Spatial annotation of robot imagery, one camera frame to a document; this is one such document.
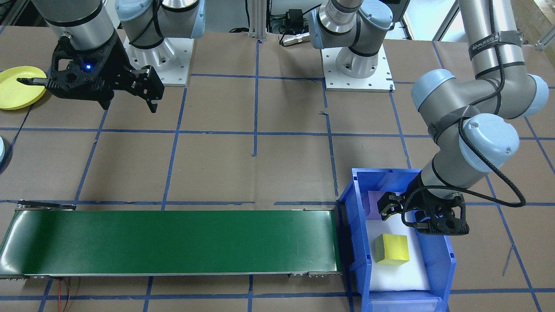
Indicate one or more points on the grey metal frame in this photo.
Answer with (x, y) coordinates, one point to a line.
(13, 11)

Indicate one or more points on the black power adapter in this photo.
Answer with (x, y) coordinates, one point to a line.
(295, 17)

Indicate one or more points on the white foam pad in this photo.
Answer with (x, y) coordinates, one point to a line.
(399, 277)

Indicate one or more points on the silver cylindrical connector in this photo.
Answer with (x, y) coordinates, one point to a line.
(295, 40)

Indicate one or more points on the yellow plate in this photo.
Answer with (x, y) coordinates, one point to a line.
(19, 89)

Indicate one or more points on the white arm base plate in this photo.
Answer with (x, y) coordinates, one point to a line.
(381, 82)
(177, 65)

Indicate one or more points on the purple foam block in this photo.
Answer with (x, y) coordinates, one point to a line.
(373, 208)

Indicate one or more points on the white metal frame bars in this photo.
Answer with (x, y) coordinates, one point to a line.
(446, 19)

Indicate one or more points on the brown cardboard box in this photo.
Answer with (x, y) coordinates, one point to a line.
(544, 17)

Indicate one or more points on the yellow foam block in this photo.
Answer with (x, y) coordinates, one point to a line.
(392, 251)

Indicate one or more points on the aluminium profile post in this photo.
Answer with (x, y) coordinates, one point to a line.
(258, 19)

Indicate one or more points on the black box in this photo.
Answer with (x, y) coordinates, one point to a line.
(399, 5)

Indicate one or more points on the aluminium profile bar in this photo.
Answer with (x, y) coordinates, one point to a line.
(546, 43)

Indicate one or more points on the green conveyor belt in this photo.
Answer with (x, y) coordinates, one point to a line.
(173, 242)

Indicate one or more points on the blue plastic bin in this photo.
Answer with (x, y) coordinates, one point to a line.
(357, 225)

